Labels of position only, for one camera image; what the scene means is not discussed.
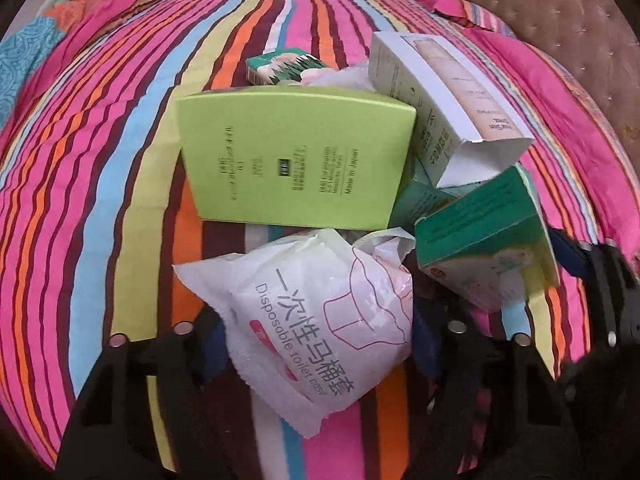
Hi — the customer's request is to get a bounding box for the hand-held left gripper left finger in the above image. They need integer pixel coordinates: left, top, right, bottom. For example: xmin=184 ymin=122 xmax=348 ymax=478
xmin=54 ymin=307 xmax=261 ymax=480

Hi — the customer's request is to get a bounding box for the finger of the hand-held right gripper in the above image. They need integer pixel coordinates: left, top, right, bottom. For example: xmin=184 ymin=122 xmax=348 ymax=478
xmin=547 ymin=227 xmax=640 ymax=358

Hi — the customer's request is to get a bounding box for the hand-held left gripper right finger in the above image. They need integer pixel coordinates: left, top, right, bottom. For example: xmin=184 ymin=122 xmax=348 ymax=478
xmin=400 ymin=300 xmax=583 ymax=480

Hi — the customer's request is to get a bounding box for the white printed plastic packet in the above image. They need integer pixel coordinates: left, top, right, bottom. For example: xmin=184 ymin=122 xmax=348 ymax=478
xmin=172 ymin=227 xmax=418 ymax=438

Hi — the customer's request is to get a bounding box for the teal and white cardboard box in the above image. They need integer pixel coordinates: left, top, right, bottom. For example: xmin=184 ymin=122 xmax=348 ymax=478
xmin=414 ymin=164 xmax=562 ymax=313

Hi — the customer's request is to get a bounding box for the light green cardboard box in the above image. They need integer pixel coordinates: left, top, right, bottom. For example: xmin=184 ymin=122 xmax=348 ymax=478
xmin=175 ymin=84 xmax=418 ymax=232

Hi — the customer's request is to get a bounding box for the pale teal cardboard box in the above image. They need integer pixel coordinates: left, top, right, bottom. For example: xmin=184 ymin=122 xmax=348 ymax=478
xmin=390 ymin=152 xmax=458 ymax=233

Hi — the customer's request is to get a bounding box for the tall white cardboard box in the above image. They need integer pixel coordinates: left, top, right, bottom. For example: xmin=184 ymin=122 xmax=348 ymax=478
xmin=369 ymin=31 xmax=536 ymax=190

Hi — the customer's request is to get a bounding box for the small pink pillow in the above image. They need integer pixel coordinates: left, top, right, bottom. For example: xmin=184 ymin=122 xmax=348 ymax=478
xmin=395 ymin=0 xmax=516 ymax=36

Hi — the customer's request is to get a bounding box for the white folded cloth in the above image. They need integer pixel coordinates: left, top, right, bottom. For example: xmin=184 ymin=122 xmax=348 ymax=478
xmin=305 ymin=60 xmax=391 ymax=95

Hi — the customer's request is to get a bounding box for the small green patterned tissue pack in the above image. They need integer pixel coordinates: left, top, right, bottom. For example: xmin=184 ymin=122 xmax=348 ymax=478
xmin=245 ymin=52 xmax=333 ymax=88

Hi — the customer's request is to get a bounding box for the blue and pink quilt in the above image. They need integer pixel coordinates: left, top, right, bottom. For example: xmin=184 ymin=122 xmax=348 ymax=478
xmin=0 ymin=0 xmax=241 ymax=128

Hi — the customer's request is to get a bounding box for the beige tufted bed frame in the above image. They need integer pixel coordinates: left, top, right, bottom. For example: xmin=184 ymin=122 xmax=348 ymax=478
xmin=445 ymin=0 xmax=640 ymax=141

